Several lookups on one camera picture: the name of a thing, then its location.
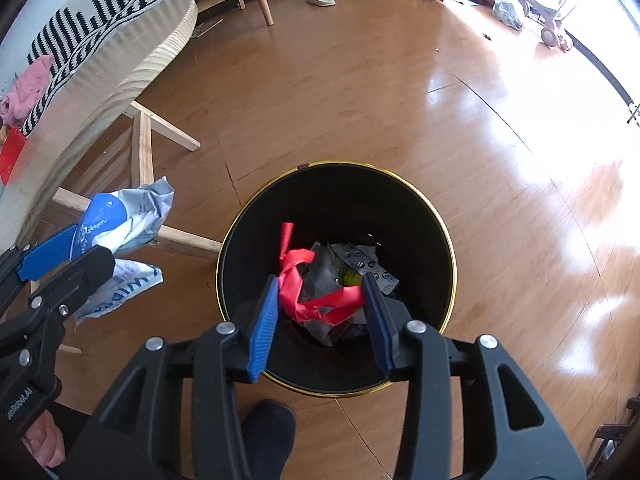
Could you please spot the red plush cushion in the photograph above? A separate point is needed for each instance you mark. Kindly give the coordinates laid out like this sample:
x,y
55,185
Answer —
x,y
11,147

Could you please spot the pink blanket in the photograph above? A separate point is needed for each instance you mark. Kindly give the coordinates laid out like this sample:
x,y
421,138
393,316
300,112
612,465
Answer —
x,y
26,91

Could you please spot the blue white wipes packet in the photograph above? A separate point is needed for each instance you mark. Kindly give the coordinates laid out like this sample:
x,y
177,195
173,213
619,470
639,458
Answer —
x,y
122,221

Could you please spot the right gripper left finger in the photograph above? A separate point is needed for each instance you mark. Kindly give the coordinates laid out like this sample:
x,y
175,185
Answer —
x,y
170,394

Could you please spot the red ribbon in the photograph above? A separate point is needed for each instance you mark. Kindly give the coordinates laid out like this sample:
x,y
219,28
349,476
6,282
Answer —
x,y
309,289

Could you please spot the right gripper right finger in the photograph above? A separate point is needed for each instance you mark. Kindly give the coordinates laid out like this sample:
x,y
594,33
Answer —
x,y
509,431

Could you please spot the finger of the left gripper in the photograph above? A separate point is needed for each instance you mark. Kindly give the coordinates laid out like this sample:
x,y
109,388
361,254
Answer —
x,y
20,265
67,291

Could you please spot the grey pill blister pack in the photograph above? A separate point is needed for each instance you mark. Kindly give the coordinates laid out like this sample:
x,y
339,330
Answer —
x,y
355,261

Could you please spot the clear plastic bag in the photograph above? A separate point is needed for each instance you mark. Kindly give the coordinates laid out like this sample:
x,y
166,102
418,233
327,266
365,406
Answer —
x,y
510,13

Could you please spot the black gold-rimmed trash bin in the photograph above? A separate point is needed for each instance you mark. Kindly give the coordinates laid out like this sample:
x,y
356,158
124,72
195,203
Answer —
x,y
341,220

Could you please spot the person's left hand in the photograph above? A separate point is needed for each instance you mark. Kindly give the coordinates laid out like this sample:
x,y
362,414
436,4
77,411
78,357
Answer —
x,y
44,440

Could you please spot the child's tricycle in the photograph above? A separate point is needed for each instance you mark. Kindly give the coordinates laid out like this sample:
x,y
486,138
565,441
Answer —
x,y
553,33

